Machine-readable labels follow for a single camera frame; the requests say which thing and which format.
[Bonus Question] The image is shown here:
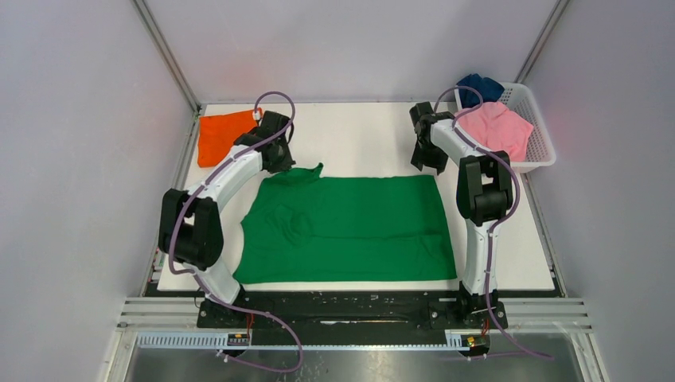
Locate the white plastic laundry basket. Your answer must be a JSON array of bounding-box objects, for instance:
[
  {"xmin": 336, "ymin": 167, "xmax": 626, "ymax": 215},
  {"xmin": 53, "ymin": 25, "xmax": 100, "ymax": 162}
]
[{"xmin": 454, "ymin": 82, "xmax": 556, "ymax": 173}]

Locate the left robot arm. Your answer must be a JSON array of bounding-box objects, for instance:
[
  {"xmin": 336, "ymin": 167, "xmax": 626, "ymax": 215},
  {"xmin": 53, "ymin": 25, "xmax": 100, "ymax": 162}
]
[{"xmin": 158, "ymin": 111, "xmax": 295, "ymax": 327}]

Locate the corner aluminium post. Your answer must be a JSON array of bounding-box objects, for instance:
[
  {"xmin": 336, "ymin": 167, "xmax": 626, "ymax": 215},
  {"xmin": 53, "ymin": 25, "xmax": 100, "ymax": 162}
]
[
  {"xmin": 515, "ymin": 0, "xmax": 572, "ymax": 84},
  {"xmin": 131, "ymin": 0, "xmax": 201, "ymax": 115}
]

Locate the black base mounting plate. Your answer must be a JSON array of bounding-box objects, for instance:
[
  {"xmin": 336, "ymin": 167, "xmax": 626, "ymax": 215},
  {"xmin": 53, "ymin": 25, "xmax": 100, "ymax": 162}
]
[{"xmin": 145, "ymin": 282, "xmax": 563, "ymax": 348}]

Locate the pink t-shirt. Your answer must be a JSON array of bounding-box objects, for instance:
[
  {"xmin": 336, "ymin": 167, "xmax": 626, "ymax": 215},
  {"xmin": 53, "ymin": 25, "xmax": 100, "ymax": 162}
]
[{"xmin": 458, "ymin": 102, "xmax": 534, "ymax": 162}]

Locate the right corner aluminium post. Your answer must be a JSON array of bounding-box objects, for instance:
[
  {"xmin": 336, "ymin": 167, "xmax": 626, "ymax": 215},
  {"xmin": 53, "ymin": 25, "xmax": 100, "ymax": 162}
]
[{"xmin": 515, "ymin": 0, "xmax": 572, "ymax": 84}]

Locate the green t-shirt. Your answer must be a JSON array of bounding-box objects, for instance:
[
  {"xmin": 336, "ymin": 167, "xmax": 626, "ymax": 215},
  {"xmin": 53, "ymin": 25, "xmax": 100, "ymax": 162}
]
[{"xmin": 234, "ymin": 166, "xmax": 457, "ymax": 284}]

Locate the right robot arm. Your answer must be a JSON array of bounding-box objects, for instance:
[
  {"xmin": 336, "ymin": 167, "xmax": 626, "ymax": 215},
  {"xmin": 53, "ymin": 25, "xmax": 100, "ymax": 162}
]
[{"xmin": 409, "ymin": 102, "xmax": 518, "ymax": 328}]

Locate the navy blue t-shirt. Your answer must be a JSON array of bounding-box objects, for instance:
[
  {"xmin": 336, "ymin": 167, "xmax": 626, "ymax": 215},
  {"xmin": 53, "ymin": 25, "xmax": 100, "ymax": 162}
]
[{"xmin": 456, "ymin": 73, "xmax": 505, "ymax": 108}]

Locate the folded orange t-shirt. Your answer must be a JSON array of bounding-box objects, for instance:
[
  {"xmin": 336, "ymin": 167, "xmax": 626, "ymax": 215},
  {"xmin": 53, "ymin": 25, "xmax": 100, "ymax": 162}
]
[{"xmin": 197, "ymin": 108, "xmax": 263, "ymax": 168}]

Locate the aluminium front frame rail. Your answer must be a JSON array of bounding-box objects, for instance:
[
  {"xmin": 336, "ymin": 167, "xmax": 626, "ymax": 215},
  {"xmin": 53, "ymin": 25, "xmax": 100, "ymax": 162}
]
[{"xmin": 117, "ymin": 298, "xmax": 592, "ymax": 350}]

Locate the left corner aluminium post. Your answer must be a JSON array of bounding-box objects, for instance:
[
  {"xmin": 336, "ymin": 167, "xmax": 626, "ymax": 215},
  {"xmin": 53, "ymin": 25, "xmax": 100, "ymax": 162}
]
[{"xmin": 131, "ymin": 0, "xmax": 201, "ymax": 115}]

